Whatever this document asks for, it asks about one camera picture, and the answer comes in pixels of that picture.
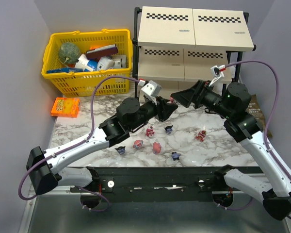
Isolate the pink round bunny toy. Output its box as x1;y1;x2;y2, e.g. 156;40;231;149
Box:
152;142;162;154

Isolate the pink blue-bow bunny toy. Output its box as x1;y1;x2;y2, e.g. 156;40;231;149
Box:
133;140;144;149

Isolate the black purple-bow cat toy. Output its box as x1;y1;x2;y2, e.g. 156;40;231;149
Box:
115;146;126;155

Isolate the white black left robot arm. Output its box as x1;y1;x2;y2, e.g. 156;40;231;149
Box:
26;97;178;195

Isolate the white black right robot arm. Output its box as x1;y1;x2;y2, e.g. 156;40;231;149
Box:
171;80;291;220

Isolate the beige three-tier shelf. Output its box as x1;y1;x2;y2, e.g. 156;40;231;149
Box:
132;6;256;98

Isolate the black purple cat toy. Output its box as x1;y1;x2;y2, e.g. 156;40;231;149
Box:
164;125;173;134

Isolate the red bear cream toy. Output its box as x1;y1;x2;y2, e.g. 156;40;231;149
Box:
146;126;155;138

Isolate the red white bear toy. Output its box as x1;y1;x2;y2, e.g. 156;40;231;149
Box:
195;130;207;142

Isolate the purple small figure toy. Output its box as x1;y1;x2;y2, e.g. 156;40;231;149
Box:
171;151;181;161

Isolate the brown coffee bag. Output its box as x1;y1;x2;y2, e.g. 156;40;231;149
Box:
246;95;266;131

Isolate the white cylindrical can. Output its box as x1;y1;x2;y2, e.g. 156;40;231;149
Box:
112;55;127;69

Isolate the white small box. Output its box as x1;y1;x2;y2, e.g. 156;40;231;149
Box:
97;56;114;71

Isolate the dark red book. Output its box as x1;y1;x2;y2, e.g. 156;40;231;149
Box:
85;44;118;60

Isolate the white blue carton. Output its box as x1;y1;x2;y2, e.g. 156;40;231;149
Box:
74;54;97;72

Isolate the orange snack box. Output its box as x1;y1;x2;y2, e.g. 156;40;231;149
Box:
50;97;80;118

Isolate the yellow plastic shopping basket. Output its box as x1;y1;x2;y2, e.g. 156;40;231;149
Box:
41;29;133;97

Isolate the blue flat package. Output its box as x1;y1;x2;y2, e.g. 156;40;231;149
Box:
47;67;83;74

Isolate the green round melon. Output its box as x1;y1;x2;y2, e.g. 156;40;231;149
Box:
58;42;81;65

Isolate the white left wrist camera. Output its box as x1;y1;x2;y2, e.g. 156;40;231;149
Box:
138;79;162;100

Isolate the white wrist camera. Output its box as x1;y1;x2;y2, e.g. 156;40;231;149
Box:
138;79;162;100
209;65;226;86

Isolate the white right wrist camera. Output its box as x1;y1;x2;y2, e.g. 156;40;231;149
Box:
209;65;226;86

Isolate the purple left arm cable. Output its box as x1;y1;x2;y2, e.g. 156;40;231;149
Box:
18;75;143;200

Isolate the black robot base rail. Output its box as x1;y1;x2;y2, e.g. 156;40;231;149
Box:
70;164;264;203

